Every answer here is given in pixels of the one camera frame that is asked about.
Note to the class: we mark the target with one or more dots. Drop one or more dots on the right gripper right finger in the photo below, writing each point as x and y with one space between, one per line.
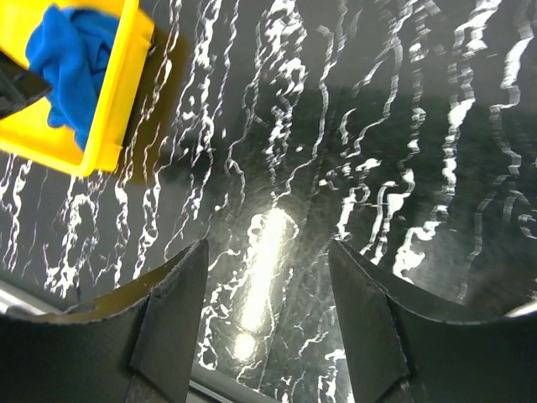
404 344

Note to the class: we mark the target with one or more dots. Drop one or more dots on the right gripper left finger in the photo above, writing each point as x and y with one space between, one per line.
164 307

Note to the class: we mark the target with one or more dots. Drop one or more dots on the blue towel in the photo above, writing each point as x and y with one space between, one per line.
71 49

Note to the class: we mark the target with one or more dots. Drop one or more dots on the yellow plastic bin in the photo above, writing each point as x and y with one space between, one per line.
27 133

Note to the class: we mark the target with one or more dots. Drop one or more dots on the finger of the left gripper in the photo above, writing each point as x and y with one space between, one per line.
20 88

